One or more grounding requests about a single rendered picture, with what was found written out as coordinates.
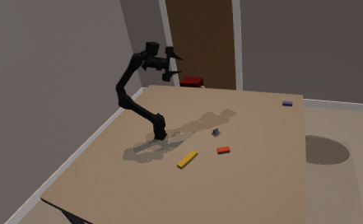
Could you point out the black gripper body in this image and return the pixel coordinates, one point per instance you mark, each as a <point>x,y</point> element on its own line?
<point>165,62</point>

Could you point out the olive yellow bar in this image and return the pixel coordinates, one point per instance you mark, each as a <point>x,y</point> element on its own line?
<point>187,159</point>

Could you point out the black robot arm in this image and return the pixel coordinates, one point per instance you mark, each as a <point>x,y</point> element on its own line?
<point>126,102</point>

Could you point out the red rectangular bar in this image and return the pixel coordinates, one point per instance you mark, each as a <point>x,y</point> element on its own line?
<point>223,150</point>

